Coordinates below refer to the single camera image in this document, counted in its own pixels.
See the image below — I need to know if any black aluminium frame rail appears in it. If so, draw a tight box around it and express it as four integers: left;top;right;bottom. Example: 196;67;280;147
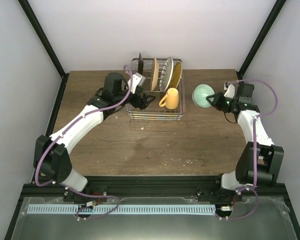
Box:
20;175;289;202

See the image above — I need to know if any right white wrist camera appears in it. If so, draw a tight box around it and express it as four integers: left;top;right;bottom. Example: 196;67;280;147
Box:
223;82;236;99

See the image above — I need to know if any black rimmed cream plate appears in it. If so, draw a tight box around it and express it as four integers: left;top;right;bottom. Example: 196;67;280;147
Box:
137;53;144;75

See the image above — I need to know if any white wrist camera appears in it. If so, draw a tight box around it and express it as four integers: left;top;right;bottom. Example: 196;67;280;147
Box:
127;72;146;94
223;82;236;99

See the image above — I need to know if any green celadon bowl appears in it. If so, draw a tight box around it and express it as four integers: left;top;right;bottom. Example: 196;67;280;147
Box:
192;84;215;108

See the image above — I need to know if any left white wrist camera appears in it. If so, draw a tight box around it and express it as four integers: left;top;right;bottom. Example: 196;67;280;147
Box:
127;72;146;94

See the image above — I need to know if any light blue slotted cable duct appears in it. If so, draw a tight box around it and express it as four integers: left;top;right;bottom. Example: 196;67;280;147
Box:
26;204;216;215

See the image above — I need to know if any white blue striped plate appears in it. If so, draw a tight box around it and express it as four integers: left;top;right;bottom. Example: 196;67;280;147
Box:
159;57;174;92

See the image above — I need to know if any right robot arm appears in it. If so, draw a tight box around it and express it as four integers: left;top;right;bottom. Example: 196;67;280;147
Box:
206;80;284;202

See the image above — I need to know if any metal front panel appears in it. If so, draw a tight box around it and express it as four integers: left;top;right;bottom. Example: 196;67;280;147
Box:
11;197;298;240

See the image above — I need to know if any wire dish rack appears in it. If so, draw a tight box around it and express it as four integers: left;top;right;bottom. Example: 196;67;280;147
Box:
125;58;186;120

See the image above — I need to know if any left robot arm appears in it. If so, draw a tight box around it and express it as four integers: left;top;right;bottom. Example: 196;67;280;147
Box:
33;72;155;202

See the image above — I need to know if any yellow woven pattern plate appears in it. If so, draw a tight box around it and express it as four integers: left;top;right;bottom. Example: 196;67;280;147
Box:
169;61;183;88

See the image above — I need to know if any yellow ceramic mug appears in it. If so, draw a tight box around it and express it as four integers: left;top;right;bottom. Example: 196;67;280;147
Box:
158;87;179;110

